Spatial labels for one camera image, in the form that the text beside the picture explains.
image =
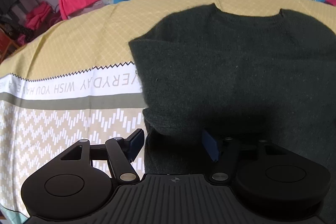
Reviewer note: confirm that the red clothes pile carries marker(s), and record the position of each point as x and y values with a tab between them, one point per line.
42	16

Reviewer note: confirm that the patterned beige bed sheet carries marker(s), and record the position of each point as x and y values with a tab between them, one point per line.
77	81

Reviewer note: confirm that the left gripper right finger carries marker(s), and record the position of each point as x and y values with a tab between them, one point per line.
226	156

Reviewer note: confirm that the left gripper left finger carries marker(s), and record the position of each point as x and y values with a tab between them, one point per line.
121	153

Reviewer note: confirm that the dark green knit sweater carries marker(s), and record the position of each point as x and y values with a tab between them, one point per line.
246	77

